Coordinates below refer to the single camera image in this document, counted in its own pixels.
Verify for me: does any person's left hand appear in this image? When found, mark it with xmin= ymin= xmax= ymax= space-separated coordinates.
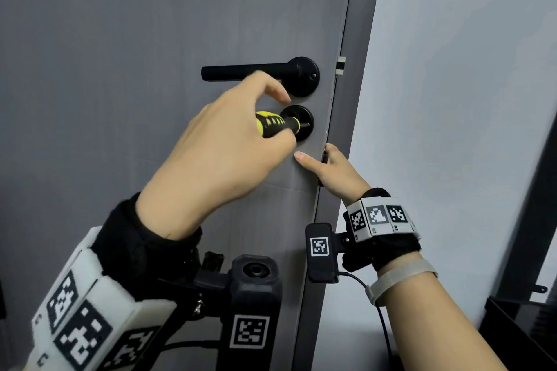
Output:
xmin=136 ymin=70 xmax=301 ymax=241

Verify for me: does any person's right hand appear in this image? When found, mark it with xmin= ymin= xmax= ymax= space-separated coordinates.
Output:
xmin=294 ymin=143 xmax=373 ymax=207

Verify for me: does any yellow black stubby screwdriver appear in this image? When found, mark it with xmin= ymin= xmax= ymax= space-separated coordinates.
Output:
xmin=255 ymin=111 xmax=311 ymax=139

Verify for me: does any grey door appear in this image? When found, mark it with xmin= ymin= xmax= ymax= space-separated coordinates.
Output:
xmin=0 ymin=0 xmax=358 ymax=371

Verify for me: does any person's right forearm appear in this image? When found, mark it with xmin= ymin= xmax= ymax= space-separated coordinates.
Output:
xmin=375 ymin=252 xmax=509 ymax=371

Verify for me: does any black round lock rosette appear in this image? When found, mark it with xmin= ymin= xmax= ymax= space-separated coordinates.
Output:
xmin=278 ymin=105 xmax=315 ymax=142

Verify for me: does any white marker wrist block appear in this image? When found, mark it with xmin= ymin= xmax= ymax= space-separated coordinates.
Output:
xmin=346 ymin=196 xmax=421 ymax=244
xmin=24 ymin=226 xmax=178 ymax=371

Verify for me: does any white wristband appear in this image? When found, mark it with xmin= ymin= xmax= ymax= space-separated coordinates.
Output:
xmin=365 ymin=259 xmax=438 ymax=307

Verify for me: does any black tray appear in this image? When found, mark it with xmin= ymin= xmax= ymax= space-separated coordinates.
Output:
xmin=478 ymin=294 xmax=557 ymax=371

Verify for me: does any black lever door handle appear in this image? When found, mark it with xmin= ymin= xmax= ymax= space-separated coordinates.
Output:
xmin=201 ymin=56 xmax=321 ymax=98

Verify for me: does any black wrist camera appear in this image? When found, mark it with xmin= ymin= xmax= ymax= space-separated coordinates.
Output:
xmin=220 ymin=254 xmax=283 ymax=371
xmin=305 ymin=222 xmax=340 ymax=285

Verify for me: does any black wrist strap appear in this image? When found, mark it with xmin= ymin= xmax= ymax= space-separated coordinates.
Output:
xmin=341 ymin=187 xmax=422 ymax=274
xmin=91 ymin=192 xmax=203 ymax=303

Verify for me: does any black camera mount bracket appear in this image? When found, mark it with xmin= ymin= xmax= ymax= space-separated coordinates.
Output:
xmin=156 ymin=251 xmax=232 ymax=321

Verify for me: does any black camera cable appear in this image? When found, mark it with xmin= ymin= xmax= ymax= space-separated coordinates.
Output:
xmin=162 ymin=339 xmax=223 ymax=352
xmin=337 ymin=271 xmax=393 ymax=371

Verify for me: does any black slanted post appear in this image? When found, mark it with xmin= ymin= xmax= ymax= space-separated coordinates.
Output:
xmin=493 ymin=113 xmax=557 ymax=303

